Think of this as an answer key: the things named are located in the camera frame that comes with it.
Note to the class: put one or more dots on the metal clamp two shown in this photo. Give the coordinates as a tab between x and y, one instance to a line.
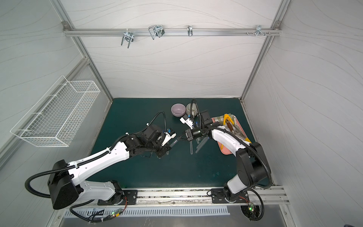
156	31

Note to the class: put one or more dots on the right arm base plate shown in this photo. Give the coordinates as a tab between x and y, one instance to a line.
221	195

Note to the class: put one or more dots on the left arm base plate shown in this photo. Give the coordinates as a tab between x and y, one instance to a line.
128	197

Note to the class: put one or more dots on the aluminium cross bar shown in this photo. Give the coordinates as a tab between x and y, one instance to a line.
169	32

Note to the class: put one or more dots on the test tube six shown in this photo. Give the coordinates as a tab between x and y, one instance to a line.
191	147

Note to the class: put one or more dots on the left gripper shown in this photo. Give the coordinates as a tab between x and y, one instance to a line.
163	149

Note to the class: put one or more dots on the brown handled utensil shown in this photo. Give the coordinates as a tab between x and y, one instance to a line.
230	126

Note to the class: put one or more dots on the test tube one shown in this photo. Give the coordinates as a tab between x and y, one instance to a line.
173	143

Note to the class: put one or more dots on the pink tray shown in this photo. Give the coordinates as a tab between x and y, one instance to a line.
229	145

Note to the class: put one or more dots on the grey ribbed mug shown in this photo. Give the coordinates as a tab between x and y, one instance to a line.
191	109

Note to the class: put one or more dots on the white wire basket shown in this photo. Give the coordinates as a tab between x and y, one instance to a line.
54	120

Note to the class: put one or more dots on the purple bowl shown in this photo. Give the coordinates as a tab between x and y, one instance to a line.
178	110

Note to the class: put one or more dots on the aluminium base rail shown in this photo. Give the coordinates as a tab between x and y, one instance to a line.
197	196

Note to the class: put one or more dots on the metal clamp one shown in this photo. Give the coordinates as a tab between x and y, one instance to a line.
128	38

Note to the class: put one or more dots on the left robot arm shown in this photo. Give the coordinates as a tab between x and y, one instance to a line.
68	183

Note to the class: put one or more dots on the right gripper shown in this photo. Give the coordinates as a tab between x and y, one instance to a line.
191	134

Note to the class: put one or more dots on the yellow tongs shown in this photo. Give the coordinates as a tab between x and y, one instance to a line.
227	119

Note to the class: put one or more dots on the green table mat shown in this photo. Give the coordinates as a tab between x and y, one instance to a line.
207	168

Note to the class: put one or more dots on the metal clamp three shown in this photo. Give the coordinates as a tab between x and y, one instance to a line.
190	31

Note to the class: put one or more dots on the test tube ten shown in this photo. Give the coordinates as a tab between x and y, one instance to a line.
198	149

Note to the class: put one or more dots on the metal clamp four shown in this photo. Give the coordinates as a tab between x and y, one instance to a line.
258	32

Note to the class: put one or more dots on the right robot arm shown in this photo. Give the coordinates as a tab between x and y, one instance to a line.
252	166

